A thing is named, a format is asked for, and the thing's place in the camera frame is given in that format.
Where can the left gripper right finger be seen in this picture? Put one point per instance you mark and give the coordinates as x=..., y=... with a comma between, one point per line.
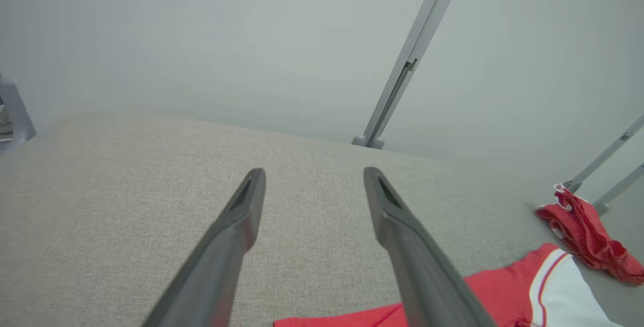
x=422, y=266

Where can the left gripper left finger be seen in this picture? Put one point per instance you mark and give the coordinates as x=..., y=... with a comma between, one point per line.
x=216, y=266

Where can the red and white Bulls jersey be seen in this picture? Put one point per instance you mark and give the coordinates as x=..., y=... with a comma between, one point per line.
x=503, y=287

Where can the red shorts with white band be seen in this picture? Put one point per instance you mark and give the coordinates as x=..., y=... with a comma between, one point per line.
x=588, y=231

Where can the grey wheeled stand leg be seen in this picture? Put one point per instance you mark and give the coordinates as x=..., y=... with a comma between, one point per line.
x=604, y=156

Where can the grey angled stand leg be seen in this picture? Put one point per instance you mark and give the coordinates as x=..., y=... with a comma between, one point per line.
x=17, y=115

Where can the grey rounded post foot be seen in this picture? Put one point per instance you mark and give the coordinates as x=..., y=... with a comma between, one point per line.
x=378, y=143
x=358, y=140

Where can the grey partition post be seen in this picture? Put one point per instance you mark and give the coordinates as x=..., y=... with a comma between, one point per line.
x=412, y=55

